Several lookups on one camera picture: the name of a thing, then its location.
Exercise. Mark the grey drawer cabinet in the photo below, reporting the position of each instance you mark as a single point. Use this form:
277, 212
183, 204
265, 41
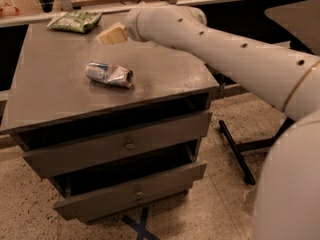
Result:
52, 102

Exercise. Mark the upper grey drawer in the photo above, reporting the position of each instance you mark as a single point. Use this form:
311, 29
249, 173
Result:
60, 159

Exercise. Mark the green jalapeno chip bag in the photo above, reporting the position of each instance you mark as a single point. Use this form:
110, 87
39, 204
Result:
75, 21

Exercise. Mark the orange white object on shelf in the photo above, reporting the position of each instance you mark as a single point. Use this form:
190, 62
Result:
8, 10

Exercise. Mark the lower grey drawer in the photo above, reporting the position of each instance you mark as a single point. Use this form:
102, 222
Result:
108, 201

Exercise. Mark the grey side table top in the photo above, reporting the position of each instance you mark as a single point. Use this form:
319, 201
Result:
302, 20

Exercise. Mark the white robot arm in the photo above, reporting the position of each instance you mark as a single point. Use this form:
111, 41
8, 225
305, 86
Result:
288, 197

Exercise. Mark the grey drawer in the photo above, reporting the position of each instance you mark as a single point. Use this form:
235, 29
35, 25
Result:
108, 201
60, 159

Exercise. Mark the crushed silver redbull can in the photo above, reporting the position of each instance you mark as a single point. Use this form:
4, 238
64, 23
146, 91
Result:
109, 74

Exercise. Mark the black metal table stand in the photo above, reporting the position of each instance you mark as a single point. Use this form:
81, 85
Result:
238, 149

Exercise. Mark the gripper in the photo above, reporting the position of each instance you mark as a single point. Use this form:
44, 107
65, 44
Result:
131, 28

